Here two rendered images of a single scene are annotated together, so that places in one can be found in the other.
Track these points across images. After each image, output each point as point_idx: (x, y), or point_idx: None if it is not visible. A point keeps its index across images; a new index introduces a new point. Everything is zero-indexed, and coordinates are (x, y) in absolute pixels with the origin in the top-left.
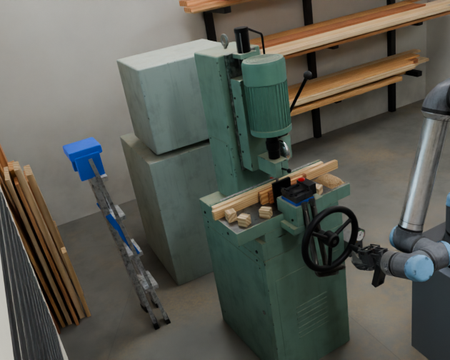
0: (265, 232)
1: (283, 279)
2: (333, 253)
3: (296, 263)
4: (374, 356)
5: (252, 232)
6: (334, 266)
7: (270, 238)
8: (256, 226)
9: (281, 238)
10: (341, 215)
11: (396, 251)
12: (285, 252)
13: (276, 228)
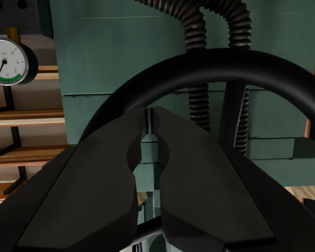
0: (289, 163)
1: (273, 5)
2: (91, 9)
3: (222, 37)
4: None
5: None
6: (225, 71)
7: (281, 142)
8: (305, 183)
9: (253, 133)
10: (69, 122)
11: None
12: (249, 88)
13: (261, 160)
